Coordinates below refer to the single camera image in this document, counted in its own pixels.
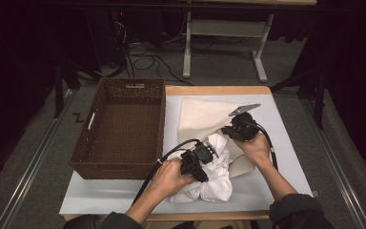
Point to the person's left hand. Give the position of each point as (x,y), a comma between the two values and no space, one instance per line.
(168,178)

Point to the wooden table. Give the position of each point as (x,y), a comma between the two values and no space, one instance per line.
(219,90)

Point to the black computer tower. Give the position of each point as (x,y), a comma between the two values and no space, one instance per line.
(105,35)

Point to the white metal desk frame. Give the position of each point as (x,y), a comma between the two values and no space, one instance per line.
(225,28)

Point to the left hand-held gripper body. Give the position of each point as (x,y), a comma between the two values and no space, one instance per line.
(200,154)

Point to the white garment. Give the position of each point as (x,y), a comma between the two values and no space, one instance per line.
(217,181)

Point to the brown wicker basket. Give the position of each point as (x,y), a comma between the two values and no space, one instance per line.
(124,127)

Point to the black stand legs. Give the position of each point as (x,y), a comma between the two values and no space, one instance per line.
(320,95)
(58,86)

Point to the person's right hand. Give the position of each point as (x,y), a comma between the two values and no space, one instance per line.
(257,148)

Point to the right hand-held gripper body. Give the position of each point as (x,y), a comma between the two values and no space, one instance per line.
(246,127)

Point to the metal floor rail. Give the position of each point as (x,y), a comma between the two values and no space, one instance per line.
(336,159)
(31,171)

